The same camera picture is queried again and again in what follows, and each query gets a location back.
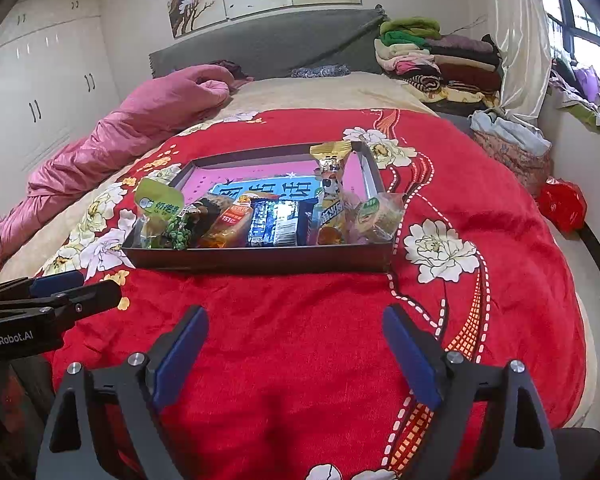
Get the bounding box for orange snack packet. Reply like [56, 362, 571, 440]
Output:
[200, 200, 255, 249]

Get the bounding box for red floral blanket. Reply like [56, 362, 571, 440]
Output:
[40, 107, 588, 480]

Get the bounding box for brown chocolate bar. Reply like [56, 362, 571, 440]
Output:
[195, 195, 236, 248]

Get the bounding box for green snack pouch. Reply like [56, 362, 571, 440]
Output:
[134, 177, 186, 251]

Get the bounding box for dark cloth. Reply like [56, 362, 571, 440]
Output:
[207, 60, 253, 92]

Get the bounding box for white wardrobe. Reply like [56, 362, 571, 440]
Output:
[0, 0, 123, 271]

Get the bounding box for beige bed sheet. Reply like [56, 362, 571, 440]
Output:
[0, 72, 441, 281]

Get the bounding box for floral quilted bundle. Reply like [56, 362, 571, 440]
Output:
[472, 130, 553, 196]

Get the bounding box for red plastic bag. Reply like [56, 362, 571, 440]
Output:
[536, 176, 588, 233]

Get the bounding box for dark green-print snack packet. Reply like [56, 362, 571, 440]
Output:
[167, 205, 206, 251]

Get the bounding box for grey cardboard box tray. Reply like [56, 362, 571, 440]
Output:
[121, 141, 396, 275]

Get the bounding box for dark patterned pillow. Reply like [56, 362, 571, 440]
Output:
[290, 64, 351, 79]

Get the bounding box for pile of folded clothes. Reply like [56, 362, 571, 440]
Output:
[374, 17, 503, 116]

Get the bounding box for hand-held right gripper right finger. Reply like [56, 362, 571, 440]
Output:
[382, 302, 563, 480]

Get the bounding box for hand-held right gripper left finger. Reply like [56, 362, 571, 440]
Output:
[35, 305, 211, 480]

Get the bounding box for yellow and black snack packet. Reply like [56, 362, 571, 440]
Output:
[309, 141, 365, 246]

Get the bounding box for clear green-label pastry packet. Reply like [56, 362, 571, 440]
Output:
[347, 192, 406, 245]

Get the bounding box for grey headboard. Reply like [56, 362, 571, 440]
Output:
[149, 6, 388, 81]

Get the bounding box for cream satin curtain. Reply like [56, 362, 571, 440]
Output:
[485, 0, 553, 126]

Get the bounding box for blue foil snack packet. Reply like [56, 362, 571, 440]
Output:
[247, 199, 316, 247]

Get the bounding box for pink and blue book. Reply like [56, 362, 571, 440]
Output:
[182, 159, 368, 211]

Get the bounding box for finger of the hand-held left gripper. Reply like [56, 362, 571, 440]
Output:
[0, 279, 122, 323]
[0, 270, 85, 306]

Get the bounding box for pink quilt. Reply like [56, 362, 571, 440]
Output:
[0, 65, 236, 273]

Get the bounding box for purple and green hanging clothes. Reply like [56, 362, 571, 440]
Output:
[550, 55, 600, 146]

